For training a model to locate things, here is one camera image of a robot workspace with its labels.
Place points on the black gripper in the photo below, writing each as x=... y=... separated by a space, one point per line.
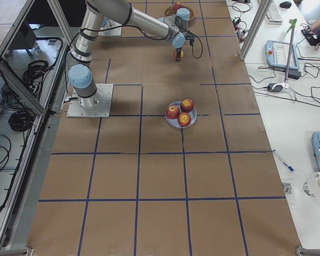
x=178 y=51

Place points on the yellow-red apple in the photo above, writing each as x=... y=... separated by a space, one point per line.
x=178 y=54

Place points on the wicker basket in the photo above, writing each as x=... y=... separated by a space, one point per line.
x=171 y=11

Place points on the red apple in basket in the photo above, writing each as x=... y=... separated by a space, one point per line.
x=177 y=6

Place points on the red apple on plate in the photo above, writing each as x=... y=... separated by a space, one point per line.
x=187 y=105
x=184 y=119
x=172 y=112

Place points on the light blue plate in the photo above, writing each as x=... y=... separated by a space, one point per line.
x=174 y=123

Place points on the teach pendant upper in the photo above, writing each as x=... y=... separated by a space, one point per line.
x=276 y=53

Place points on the white keyboard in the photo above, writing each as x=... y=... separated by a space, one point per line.
x=273 y=16

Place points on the black computer mouse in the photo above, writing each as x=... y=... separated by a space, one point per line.
x=285 y=4

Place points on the reacher grabber tool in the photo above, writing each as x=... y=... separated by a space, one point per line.
x=278 y=87

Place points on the black power adapter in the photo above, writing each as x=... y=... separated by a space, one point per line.
x=294 y=74

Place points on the white blue pen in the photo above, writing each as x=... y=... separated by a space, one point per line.
x=287 y=165

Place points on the aluminium frame post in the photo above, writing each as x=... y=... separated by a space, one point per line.
x=254 y=28

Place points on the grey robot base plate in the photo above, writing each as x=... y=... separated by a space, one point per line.
x=97 y=105

